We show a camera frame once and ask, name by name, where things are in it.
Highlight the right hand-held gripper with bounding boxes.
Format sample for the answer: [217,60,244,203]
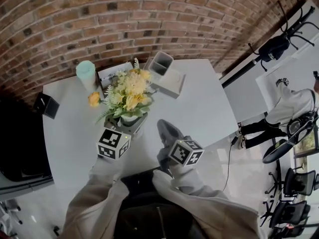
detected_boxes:
[156,119,205,171]

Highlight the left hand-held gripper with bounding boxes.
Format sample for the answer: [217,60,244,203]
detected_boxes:
[96,112,149,161]

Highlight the yellow flowers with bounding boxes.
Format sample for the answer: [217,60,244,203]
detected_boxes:
[87,57,153,128]

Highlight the person's left forearm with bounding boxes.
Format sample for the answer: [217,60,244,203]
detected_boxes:
[58,155,130,239]

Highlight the person's right forearm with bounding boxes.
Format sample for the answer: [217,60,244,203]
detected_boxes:
[152,162,265,239]

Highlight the white table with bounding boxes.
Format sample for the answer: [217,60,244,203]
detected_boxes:
[42,58,239,189]

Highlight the white flat box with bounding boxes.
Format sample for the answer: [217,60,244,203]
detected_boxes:
[150,70,186,99]

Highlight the white pen holder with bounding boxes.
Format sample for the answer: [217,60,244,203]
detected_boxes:
[145,51,174,78]

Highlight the mint green cup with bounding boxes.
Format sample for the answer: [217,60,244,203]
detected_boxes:
[75,60,97,92]

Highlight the black box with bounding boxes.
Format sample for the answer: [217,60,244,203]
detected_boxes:
[33,92,60,120]

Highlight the person's dark clothed torso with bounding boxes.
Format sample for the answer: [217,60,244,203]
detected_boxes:
[116,170,201,239]

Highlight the dark cabinet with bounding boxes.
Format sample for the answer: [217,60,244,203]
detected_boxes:
[0,97,54,184]

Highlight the black office chair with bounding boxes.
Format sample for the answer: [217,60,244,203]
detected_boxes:
[262,113,319,164]
[260,200,312,235]
[264,167,319,199]

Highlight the grey chair base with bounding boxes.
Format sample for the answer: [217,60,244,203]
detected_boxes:
[0,198,23,235]

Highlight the black bag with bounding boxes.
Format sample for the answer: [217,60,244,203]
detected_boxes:
[258,35,290,62]

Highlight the black coat rack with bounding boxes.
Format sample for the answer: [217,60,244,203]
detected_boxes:
[221,0,319,89]

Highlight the black floor cable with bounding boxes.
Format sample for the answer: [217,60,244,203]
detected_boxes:
[222,135,239,192]

